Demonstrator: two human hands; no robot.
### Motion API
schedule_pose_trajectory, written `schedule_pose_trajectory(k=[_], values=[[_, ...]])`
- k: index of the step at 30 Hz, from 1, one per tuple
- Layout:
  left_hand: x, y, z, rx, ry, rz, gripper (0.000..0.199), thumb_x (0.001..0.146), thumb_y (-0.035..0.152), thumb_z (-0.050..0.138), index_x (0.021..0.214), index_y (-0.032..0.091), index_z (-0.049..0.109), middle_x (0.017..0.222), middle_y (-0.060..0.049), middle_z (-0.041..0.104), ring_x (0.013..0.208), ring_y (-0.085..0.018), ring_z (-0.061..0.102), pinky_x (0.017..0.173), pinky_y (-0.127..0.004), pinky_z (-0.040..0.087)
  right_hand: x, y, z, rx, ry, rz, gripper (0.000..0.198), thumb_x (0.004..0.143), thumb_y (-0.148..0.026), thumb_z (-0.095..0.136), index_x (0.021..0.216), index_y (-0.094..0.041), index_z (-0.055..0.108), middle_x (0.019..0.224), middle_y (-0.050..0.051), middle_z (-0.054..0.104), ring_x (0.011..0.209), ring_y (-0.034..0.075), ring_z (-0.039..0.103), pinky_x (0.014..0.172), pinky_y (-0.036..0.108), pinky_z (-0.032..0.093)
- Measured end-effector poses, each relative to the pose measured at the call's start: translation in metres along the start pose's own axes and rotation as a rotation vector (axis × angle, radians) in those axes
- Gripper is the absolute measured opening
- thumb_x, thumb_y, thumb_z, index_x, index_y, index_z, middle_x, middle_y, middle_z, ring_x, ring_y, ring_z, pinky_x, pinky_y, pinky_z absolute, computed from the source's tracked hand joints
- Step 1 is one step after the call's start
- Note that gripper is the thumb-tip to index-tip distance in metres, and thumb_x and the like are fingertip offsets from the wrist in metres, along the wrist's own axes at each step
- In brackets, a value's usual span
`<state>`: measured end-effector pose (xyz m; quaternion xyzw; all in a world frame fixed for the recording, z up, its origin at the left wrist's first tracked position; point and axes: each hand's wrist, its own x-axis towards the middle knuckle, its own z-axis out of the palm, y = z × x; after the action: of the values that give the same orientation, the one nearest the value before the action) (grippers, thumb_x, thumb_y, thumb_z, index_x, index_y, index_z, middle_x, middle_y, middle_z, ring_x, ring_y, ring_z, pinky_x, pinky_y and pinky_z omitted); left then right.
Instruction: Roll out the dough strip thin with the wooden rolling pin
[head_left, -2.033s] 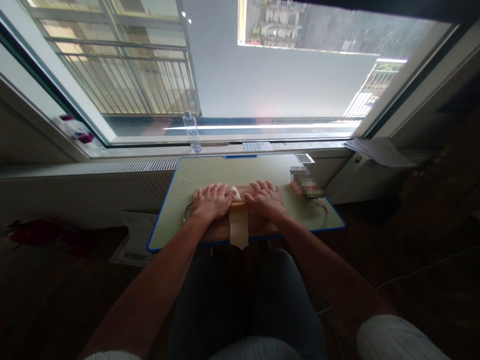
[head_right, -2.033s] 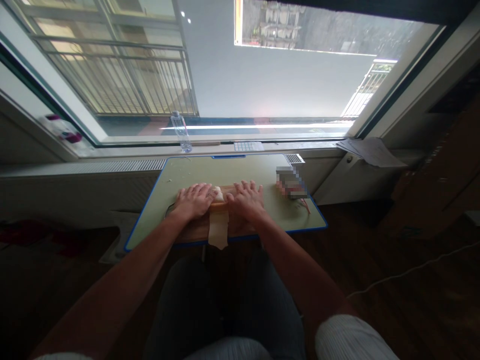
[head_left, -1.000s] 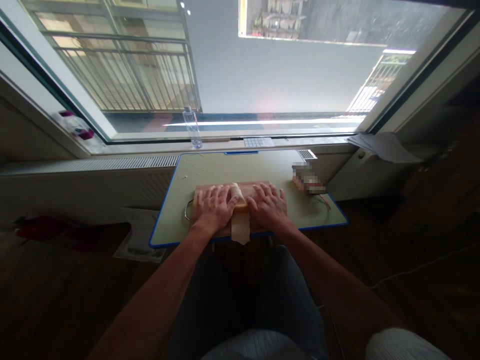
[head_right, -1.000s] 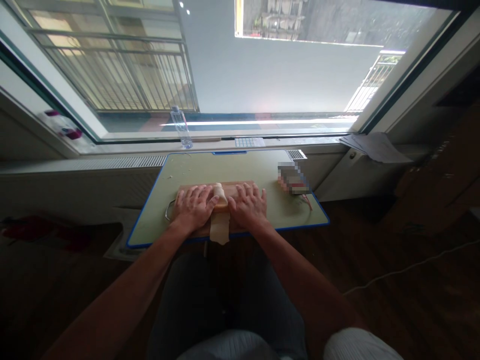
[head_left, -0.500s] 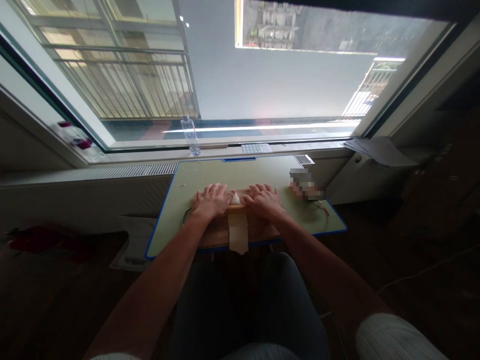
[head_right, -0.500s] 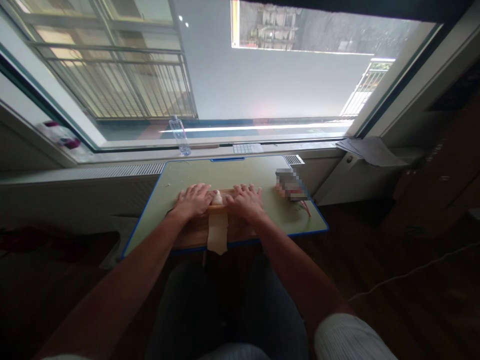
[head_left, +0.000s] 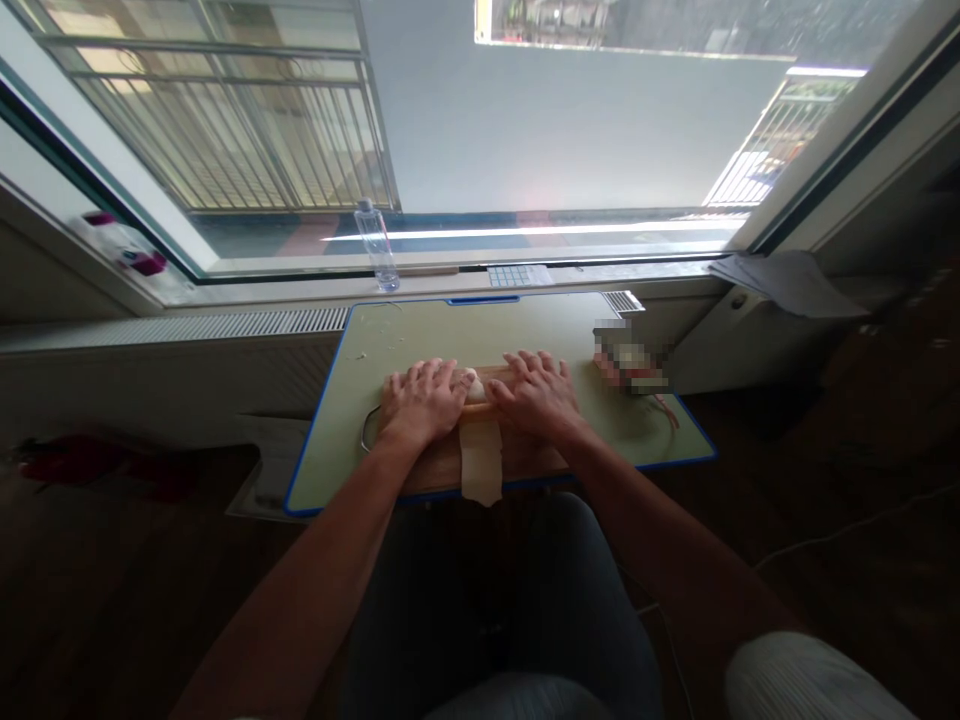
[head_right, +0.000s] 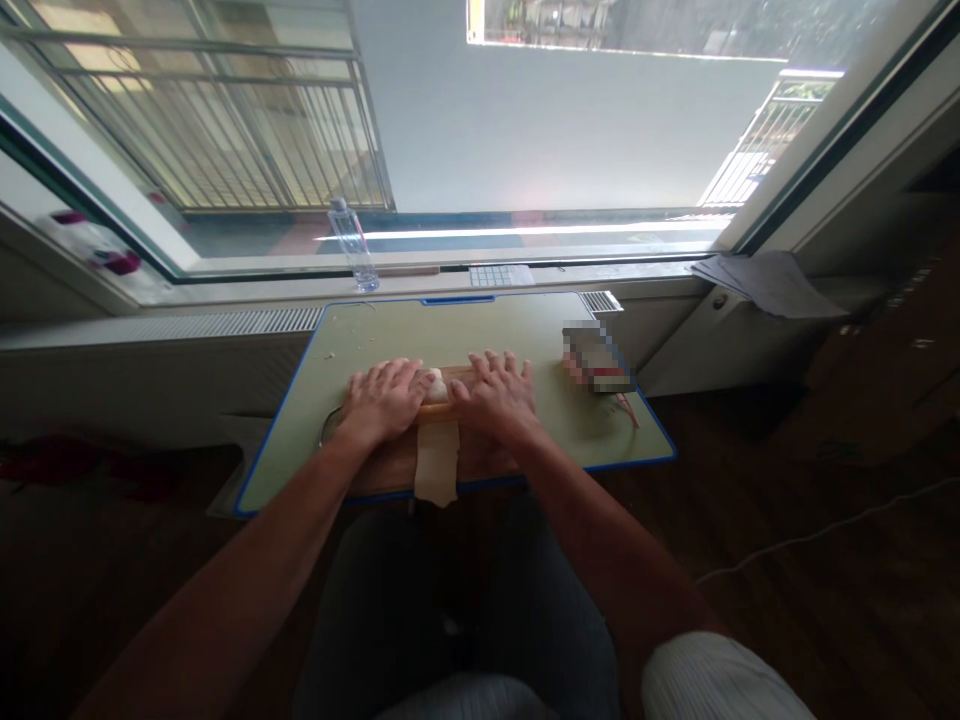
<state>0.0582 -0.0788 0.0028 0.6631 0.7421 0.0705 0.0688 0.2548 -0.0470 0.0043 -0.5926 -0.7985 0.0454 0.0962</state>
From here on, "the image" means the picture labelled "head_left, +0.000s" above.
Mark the large window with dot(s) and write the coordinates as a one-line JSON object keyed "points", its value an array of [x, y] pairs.
{"points": [[525, 135]]}

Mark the person's left thumb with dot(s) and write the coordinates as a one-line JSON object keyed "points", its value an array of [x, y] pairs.
{"points": [[460, 400]]}

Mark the person's left ring finger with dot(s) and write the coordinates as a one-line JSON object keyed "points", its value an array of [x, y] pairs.
{"points": [[421, 373]]}

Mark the person's right index finger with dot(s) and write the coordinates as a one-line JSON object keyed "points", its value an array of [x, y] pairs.
{"points": [[515, 366]]}

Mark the red object on floor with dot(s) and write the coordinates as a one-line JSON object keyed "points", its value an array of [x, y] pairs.
{"points": [[112, 465]]}

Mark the person's legs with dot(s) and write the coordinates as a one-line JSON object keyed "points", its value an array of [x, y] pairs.
{"points": [[517, 600]]}

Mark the person's body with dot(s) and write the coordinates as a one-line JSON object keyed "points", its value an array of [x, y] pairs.
{"points": [[517, 701]]}

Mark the pale dough strip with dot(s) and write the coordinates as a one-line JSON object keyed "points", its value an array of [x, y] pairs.
{"points": [[481, 457]]}

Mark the clear plastic bottle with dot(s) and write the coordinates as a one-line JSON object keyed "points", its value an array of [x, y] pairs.
{"points": [[377, 247]]}

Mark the green table with blue edge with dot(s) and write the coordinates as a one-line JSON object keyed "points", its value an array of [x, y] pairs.
{"points": [[487, 330]]}

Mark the person's right middle finger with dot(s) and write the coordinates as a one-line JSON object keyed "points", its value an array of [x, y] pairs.
{"points": [[533, 364]]}

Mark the white bottle with magenta cap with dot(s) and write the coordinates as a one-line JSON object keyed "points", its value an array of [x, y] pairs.
{"points": [[124, 247]]}

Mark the stack of white papers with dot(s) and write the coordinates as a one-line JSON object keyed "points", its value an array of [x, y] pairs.
{"points": [[787, 281]]}

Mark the white paper sheet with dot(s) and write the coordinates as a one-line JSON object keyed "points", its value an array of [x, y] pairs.
{"points": [[270, 465]]}

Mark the person's left middle finger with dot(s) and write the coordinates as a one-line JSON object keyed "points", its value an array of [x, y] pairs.
{"points": [[435, 371]]}

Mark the person's right hand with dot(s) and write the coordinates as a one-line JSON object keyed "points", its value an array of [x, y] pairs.
{"points": [[540, 405]]}

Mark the person's right thumb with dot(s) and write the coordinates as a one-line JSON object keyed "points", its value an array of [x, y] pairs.
{"points": [[497, 394]]}

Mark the red and white packet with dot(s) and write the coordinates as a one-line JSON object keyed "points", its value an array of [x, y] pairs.
{"points": [[631, 358]]}

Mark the person's right little finger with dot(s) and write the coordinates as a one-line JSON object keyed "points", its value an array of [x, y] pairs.
{"points": [[565, 379]]}

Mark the person's left little finger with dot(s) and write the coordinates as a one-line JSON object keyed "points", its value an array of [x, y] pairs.
{"points": [[401, 379]]}

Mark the person's left hand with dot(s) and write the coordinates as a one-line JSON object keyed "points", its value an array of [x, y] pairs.
{"points": [[420, 405]]}

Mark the wooden rolling pin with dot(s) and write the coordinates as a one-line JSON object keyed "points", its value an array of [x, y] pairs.
{"points": [[477, 409]]}

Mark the person's left index finger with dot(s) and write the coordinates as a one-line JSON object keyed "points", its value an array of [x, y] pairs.
{"points": [[449, 373]]}

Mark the person's right ring finger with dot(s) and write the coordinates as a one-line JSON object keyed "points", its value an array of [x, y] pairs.
{"points": [[550, 369]]}

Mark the white radiator vent grille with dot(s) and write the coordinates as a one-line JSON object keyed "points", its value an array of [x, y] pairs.
{"points": [[187, 326]]}

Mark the wooden cutting board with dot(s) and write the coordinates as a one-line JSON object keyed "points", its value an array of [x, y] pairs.
{"points": [[536, 461]]}

